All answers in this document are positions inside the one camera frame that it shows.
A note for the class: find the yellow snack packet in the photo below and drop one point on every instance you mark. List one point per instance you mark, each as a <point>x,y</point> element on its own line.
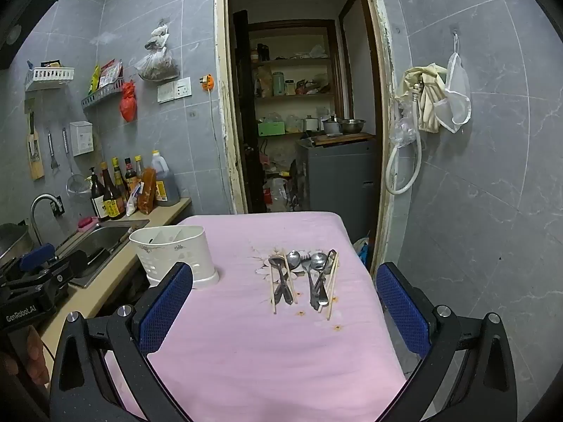
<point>93,80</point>

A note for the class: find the small white pot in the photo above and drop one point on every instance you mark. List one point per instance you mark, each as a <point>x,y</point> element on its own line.
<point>313,124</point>

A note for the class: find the black wall socket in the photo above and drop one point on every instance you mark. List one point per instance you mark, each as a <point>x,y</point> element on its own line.
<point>61,207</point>

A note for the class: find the grey cabinet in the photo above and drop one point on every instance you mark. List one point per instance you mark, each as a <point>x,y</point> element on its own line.
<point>338,184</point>

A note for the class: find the yellow cap sauce bottle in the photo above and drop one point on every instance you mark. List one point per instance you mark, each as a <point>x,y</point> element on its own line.
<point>118,180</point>

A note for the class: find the white plastic bag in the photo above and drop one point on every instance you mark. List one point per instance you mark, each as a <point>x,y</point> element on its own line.
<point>277,195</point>

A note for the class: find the steel cooking pot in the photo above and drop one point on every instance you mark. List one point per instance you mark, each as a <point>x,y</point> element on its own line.
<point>332,126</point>

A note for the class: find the white wall socket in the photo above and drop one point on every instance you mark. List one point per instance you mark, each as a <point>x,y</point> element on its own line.
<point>183,88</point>

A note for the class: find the green canister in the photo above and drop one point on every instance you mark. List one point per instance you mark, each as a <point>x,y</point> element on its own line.
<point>277,84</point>

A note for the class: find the white plastic utensil holder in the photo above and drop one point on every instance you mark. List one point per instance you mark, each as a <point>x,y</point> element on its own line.
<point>176,250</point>

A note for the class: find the small yellow cap bottle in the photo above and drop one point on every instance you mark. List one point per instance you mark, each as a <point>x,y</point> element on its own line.
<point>139,167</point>

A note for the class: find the pink floral tablecloth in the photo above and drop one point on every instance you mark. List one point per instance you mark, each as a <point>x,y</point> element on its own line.
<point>246,360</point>

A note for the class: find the white seasoning packet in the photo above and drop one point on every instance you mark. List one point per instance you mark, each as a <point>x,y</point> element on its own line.
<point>133,202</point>

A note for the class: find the white wall basket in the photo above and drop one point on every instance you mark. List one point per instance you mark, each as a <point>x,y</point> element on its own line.
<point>48,77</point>

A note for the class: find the grey wall shelf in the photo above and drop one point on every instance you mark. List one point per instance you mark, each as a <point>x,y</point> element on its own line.
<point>103,94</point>

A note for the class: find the large cooking oil jug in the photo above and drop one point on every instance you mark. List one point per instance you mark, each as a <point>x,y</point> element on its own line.
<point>167,184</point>

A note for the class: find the small metal spoon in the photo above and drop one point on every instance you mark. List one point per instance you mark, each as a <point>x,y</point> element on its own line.
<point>293,258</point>

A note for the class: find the white wall switch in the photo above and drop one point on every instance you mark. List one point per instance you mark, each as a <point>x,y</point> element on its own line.
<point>166,92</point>

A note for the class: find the clear bag of dried goods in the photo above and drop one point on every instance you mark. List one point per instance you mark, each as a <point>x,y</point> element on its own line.
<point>156,66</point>

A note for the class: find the blue bag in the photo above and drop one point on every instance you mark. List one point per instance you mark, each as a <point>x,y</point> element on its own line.
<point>364,252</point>

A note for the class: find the dark pump bottle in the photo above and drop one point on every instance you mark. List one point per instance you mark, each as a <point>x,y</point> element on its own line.
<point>97,200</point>

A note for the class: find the white mesh bag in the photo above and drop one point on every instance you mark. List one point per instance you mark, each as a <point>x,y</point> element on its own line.
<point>458,96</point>

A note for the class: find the green box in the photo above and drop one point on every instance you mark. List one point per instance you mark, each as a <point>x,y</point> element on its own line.
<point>271,129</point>

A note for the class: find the orange plug adapter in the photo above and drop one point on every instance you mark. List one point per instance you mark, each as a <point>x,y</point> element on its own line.
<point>207,82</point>

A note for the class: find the wooden knife holder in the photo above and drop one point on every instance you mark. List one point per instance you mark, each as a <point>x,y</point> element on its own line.
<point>36,158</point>

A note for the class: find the dark metal pot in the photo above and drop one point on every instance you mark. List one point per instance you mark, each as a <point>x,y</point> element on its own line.
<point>15,241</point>

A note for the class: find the metal peeler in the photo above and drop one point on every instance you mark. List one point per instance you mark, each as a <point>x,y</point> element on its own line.
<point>52,154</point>

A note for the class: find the wooden cutting board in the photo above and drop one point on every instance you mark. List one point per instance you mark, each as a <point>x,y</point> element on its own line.
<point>343,138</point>

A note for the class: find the metal faucet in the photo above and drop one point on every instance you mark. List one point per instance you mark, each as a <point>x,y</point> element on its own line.
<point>37,204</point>

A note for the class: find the steel kitchen sink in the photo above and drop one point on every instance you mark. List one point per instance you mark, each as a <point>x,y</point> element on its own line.
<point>101,237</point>

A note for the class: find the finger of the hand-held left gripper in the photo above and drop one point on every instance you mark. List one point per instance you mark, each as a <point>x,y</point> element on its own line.
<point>70,268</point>
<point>37,256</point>

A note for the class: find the pantry shelf unit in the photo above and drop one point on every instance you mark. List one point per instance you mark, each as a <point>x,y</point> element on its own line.
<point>299,96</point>

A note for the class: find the large dark sauce bottle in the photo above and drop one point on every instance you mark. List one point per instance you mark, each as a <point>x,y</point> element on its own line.
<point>113,200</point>

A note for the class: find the cream door frame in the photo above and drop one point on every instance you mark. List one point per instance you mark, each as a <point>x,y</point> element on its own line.
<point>222,96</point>

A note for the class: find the orange seasoning packet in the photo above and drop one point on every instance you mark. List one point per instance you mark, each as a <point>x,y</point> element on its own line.
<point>146,193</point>

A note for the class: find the dark wooden door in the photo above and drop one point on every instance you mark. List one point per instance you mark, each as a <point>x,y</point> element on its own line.
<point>246,140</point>

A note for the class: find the clear plastic bag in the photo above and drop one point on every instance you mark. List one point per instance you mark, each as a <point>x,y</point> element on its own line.
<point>404,127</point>

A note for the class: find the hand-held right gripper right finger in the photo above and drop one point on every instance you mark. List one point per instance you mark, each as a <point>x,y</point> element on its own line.
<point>402,307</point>

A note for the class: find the person's left hand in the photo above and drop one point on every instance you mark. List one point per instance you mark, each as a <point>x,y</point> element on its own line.
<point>38,356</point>

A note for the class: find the red snack packet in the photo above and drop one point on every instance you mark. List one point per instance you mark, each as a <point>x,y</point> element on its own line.
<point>110,74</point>

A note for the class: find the cream rubber gloves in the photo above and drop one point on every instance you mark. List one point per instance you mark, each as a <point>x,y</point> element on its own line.
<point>429,96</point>

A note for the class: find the beige kitchen counter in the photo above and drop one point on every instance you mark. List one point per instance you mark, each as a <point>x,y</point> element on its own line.
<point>169,211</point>

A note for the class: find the red plastic bag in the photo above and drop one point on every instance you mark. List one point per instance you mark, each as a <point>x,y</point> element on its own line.
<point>127,103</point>

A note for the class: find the pink sponge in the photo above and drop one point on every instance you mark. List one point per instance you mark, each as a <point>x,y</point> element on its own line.
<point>88,223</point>

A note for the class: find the metal strainer ladle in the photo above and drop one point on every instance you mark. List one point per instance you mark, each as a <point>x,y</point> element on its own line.
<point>74,182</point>

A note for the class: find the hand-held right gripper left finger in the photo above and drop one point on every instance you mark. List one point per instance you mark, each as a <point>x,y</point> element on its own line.
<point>169,303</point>

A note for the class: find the white wall box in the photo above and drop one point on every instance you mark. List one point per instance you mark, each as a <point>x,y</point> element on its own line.
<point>82,138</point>

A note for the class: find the red label sauce bottle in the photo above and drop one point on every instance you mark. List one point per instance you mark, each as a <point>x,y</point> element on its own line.
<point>130,173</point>

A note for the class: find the black range hood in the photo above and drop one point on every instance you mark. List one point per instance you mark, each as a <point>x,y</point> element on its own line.
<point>26,30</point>

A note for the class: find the steel mixing bowl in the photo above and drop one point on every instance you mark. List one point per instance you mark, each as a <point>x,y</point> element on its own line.
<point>352,125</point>

